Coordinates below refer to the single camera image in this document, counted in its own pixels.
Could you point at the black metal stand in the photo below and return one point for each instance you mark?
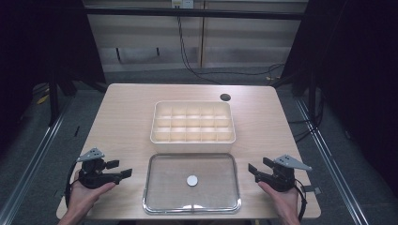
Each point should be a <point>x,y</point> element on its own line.
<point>54,100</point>

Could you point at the clear lid with white knob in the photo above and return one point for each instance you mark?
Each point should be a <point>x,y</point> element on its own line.
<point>175,187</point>

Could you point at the white wall power outlet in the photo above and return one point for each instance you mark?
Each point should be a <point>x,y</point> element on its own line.
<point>182,3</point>

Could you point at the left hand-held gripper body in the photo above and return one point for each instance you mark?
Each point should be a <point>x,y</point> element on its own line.
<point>94,178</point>

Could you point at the person's left hand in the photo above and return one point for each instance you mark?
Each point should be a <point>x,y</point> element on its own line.
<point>84,197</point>

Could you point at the white divided storage box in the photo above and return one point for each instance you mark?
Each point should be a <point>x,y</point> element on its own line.
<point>192,126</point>

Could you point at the black horizontal frame bar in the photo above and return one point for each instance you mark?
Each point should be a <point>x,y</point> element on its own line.
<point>194,13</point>

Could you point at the metal floor rail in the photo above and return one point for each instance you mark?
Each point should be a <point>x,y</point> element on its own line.
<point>34,156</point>
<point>331,162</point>

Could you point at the person's right hand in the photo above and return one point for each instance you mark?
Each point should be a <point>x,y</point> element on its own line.
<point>281,201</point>

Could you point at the dark curtain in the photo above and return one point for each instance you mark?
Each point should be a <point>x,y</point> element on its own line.
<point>34,47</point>
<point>359,62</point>

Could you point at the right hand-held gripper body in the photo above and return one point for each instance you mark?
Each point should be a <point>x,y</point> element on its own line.
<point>281,178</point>

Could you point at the yellow floor object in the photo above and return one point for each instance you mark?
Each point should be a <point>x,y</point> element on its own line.
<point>42,99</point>

